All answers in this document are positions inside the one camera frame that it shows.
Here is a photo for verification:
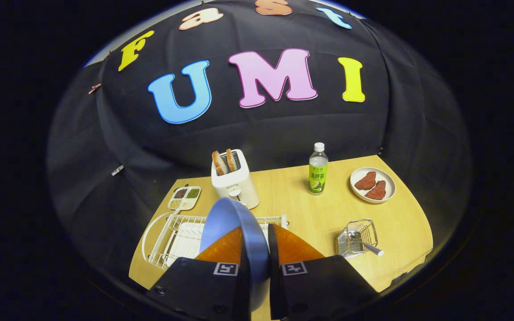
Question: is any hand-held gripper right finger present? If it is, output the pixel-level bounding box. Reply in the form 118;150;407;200
267;223;378;321

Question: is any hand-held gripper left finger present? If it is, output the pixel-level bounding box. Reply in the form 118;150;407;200
145;225;252;321

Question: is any blue plate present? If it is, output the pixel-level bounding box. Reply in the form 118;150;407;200
199;197;270;313

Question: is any metal wire basket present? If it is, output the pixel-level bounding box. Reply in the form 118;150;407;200
335;218;379;260

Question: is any white wire dish rack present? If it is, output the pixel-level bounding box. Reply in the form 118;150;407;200
141;212;289;271

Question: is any white divided seasoning dish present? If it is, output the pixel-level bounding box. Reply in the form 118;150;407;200
168;186;202;211

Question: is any white round meat dish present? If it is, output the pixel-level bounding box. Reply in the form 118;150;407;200
350;167;396;204

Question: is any white toaster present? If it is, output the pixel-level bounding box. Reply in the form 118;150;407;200
211;149;260;210

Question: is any green label drink bottle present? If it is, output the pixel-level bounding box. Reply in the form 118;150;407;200
308;142;329;196

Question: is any toasted bread slice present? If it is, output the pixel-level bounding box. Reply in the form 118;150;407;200
212;151;228;176
226;148;240;172

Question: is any red meat piece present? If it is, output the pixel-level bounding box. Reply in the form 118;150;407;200
355;171;377;191
365;180;387;200

